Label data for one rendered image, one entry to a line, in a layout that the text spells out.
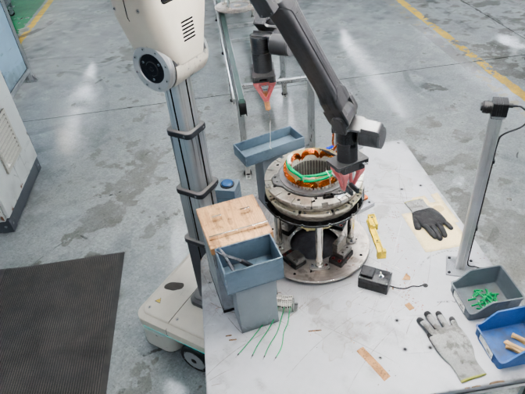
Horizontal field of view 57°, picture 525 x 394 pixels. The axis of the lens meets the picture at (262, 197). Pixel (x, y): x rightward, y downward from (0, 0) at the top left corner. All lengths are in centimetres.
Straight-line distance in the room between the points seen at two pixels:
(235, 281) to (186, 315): 98
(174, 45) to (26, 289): 197
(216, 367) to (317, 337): 31
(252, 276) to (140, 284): 159
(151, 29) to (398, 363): 118
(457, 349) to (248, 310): 60
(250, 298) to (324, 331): 26
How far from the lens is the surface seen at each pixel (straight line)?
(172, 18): 152
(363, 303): 161
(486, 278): 172
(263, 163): 182
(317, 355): 148
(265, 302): 147
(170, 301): 238
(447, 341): 153
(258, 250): 144
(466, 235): 165
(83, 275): 304
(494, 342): 159
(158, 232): 317
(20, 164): 384
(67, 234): 340
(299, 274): 165
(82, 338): 273
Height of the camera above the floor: 201
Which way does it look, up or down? 38 degrees down
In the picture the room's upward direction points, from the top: 6 degrees counter-clockwise
